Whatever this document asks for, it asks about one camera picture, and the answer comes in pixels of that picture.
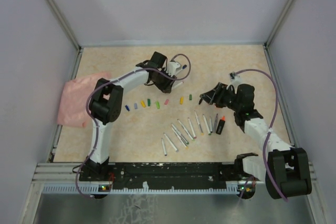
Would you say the yellow capped white marker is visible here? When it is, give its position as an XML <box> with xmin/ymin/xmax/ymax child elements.
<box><xmin>171</xmin><ymin>127</ymin><xmax>188</xmax><ymax>148</ymax></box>

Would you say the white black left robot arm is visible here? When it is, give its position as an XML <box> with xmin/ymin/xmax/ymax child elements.
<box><xmin>82</xmin><ymin>52</ymin><xmax>183</xmax><ymax>180</ymax></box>

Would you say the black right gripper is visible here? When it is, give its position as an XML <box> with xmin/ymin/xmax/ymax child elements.
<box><xmin>201</xmin><ymin>82</ymin><xmax>241</xmax><ymax>112</ymax></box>

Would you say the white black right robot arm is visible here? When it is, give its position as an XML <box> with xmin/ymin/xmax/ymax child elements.
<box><xmin>199</xmin><ymin>83</ymin><xmax>312</xmax><ymax>200</ymax></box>

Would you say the black capped white marker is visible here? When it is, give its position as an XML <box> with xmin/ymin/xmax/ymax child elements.
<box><xmin>209</xmin><ymin>116</ymin><xmax>213</xmax><ymax>133</ymax></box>

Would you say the dark green capped marker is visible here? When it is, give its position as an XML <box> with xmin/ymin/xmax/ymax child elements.
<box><xmin>203</xmin><ymin>114</ymin><xmax>212</xmax><ymax>135</ymax></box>

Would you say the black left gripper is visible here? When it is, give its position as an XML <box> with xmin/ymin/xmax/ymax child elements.
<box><xmin>153</xmin><ymin>67</ymin><xmax>176</xmax><ymax>93</ymax></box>

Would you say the pink cloth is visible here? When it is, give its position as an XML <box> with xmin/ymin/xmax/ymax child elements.
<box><xmin>57</xmin><ymin>71</ymin><xmax>111</xmax><ymax>128</ymax></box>

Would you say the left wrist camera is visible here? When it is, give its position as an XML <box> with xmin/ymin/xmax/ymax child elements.
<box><xmin>166</xmin><ymin>61</ymin><xmax>182</xmax><ymax>77</ymax></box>

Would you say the light green capped marker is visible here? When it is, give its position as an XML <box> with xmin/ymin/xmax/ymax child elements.
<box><xmin>177</xmin><ymin>119</ymin><xmax>194</xmax><ymax>141</ymax></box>

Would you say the pink capped marker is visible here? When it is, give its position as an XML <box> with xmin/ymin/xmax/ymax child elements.
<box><xmin>188</xmin><ymin>118</ymin><xmax>197</xmax><ymax>140</ymax></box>

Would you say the grey purple pen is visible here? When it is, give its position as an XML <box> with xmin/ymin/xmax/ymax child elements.
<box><xmin>213</xmin><ymin>113</ymin><xmax>218</xmax><ymax>132</ymax></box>

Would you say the orange highlighter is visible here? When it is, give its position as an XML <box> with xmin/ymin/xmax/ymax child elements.
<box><xmin>216</xmin><ymin>116</ymin><xmax>226</xmax><ymax>135</ymax></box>

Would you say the light green marker cap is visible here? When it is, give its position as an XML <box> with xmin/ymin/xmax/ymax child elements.
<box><xmin>155</xmin><ymin>101</ymin><xmax>160</xmax><ymax>109</ymax></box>

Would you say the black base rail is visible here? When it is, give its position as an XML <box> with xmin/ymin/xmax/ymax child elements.
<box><xmin>79</xmin><ymin>162</ymin><xmax>251</xmax><ymax>190</ymax></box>

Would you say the grey blue capped marker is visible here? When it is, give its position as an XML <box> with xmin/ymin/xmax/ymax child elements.
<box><xmin>163</xmin><ymin>133</ymin><xmax>179</xmax><ymax>152</ymax></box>

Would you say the aluminium frame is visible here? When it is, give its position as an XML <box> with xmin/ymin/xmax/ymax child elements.
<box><xmin>18</xmin><ymin>0</ymin><xmax>336</xmax><ymax>224</ymax></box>

